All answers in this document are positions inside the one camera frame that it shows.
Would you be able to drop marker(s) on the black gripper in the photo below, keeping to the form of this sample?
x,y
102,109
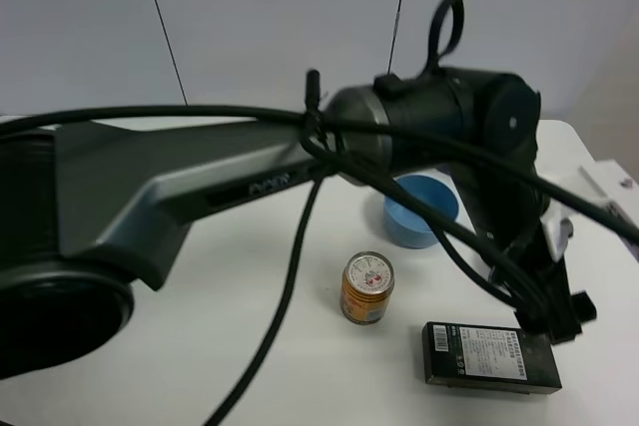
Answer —
x,y
524,243

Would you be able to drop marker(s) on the dark green rectangular box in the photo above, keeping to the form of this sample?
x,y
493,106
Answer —
x,y
488,358

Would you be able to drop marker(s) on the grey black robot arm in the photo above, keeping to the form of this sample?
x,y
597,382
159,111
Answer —
x,y
88,208

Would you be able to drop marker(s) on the orange drink can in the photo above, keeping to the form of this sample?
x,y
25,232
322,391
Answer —
x,y
367,283

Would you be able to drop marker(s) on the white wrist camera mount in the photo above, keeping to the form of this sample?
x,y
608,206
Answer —
x,y
601,187

